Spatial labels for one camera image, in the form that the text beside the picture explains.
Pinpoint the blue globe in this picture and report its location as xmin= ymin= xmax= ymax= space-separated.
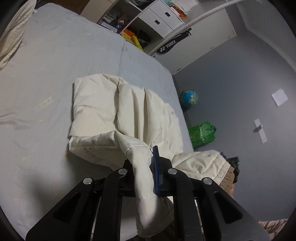
xmin=179 ymin=89 xmax=198 ymax=110

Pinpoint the cream waffle blanket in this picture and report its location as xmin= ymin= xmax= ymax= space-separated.
xmin=1 ymin=1 xmax=37 ymax=70

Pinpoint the white hooded puffer jacket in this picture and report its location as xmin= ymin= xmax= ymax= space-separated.
xmin=69 ymin=74 xmax=234 ymax=237

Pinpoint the white drawer shelf unit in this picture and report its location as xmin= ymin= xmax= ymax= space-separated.
xmin=98 ymin=1 xmax=184 ymax=49

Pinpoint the white door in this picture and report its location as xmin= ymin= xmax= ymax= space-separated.
xmin=146 ymin=1 xmax=239 ymax=75

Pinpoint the orange yellow toy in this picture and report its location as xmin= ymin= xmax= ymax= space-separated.
xmin=121 ymin=29 xmax=143 ymax=51

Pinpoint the black Yonex racket bag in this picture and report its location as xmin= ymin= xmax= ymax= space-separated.
xmin=156 ymin=28 xmax=192 ymax=55

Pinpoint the green shopping bag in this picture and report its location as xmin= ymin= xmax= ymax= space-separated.
xmin=189 ymin=121 xmax=216 ymax=149

